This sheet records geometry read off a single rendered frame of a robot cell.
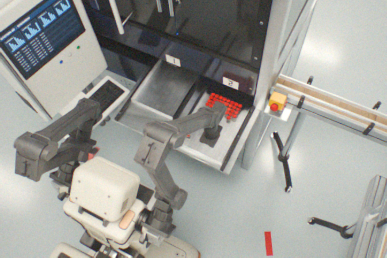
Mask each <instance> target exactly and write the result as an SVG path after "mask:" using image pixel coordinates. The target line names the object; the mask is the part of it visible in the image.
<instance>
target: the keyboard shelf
mask: <svg viewBox="0 0 387 258"><path fill-rule="evenodd" d="M108 79H109V80H110V81H112V82H113V83H115V84H116V85H117V86H118V87H120V88H121V89H123V90H124V91H125V92H124V93H123V94H122V95H121V96H120V97H119V98H118V99H117V100H116V101H115V102H114V103H113V104H112V105H111V106H110V107H109V108H108V109H107V110H106V111H105V112H103V113H102V115H103V118H102V119H101V120H100V121H99V122H98V123H97V124H95V125H94V126H93V129H92V130H94V129H95V127H97V126H98V125H99V124H100V123H101V122H102V121H103V120H104V119H105V118H106V117H107V116H108V115H109V114H110V113H111V112H112V111H113V110H114V109H115V108H116V107H117V106H118V105H119V104H120V103H121V102H122V101H123V100H124V99H125V98H126V96H127V95H128V94H129V92H130V91H129V90H128V89H126V88H125V87H124V86H122V85H121V84H120V83H118V82H117V81H115V80H114V79H112V78H111V77H109V76H106V77H105V78H103V79H102V80H101V81H100V82H99V83H98V84H97V85H96V86H95V87H94V88H93V89H92V90H90V91H89V92H88V93H87V94H86V95H85V93H83V92H82V91H81V92H80V93H79V94H78V96H75V97H74V98H73V99H72V100H71V101H70V102H69V103H68V104H67V105H66V106H65V107H64V108H63V109H62V110H60V111H59V113H60V114H61V115H65V114H66V113H68V112H69V111H70V110H72V109H73V108H74V107H75V106H76V104H77V103H78V101H79V100H80V99H82V98H84V97H85V98H89V97H90V96H91V95H92V94H93V93H94V92H95V91H96V90H97V89H98V88H99V87H101V86H102V85H103V84H104V83H105V82H106V81H107V80H108Z"/></svg>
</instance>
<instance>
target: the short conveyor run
mask: <svg viewBox="0 0 387 258"><path fill-rule="evenodd" d="M312 80H313V76H312V75H311V76H310V77H309V79H308V81H307V84H305V83H303V82H301V81H299V80H296V79H293V78H290V77H287V76H285V75H279V76H278V79H277V80H276V82H275V85H274V88H276V89H279V90H282V91H284V92H287V93H288V96H287V103H289V104H292V105H293V109H294V110H296V111H299V112H302V113H305V114H307V115H309V116H312V117H314V118H316V119H318V120H321V121H324V122H326V123H329V124H331V125H333V126H336V127H339V128H342V129H344V130H347V131H348V132H351V133H353V134H355V135H358V136H361V137H363V138H366V139H368V140H370V141H373V142H375V143H379V144H381V145H384V146H386V147H387V114H384V113H382V112H378V111H377V110H378V109H379V107H380V105H381V104H382V102H381V101H378V102H377V103H376V104H375V106H374V107H373V108H372V109H371V108H368V107H364V106H363V105H359V104H358V103H355V102H353V101H350V100H348V99H345V98H342V97H339V96H337V95H334V94H331V93H329V92H327V91H324V90H322V89H319V88H316V87H314V86H311V84H312Z"/></svg>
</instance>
